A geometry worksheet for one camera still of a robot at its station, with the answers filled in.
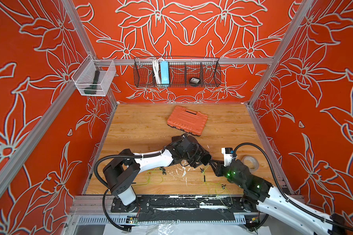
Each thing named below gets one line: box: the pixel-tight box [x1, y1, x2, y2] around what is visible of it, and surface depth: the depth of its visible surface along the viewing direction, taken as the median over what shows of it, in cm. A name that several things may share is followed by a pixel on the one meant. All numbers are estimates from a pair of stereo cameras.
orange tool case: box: [166, 105, 208, 137], surface depth 105 cm
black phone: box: [200, 153, 212, 166], surface depth 78 cm
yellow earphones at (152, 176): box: [132, 166, 167, 187], surface depth 84 cm
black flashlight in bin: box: [83, 70, 101, 95], surface depth 83 cm
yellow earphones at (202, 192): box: [194, 164, 233, 209], surface depth 78 cm
